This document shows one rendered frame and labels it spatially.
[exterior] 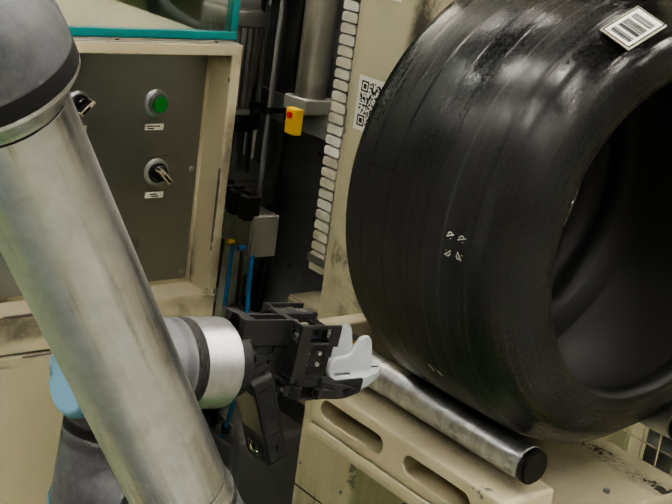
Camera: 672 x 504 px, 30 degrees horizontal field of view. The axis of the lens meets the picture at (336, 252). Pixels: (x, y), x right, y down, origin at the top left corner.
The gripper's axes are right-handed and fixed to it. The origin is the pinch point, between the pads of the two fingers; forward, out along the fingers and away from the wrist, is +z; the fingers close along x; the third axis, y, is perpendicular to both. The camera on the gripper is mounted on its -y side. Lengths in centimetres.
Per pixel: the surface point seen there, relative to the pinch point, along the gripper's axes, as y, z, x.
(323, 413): -15.6, 16.1, 22.9
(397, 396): -8.1, 17.1, 11.3
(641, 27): 43.0, 16.1, -10.5
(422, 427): -11.2, 19.7, 8.3
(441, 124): 28.3, 2.9, 1.4
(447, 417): -7.0, 17.1, 2.3
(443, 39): 36.7, 7.0, 8.5
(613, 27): 42.3, 13.8, -8.8
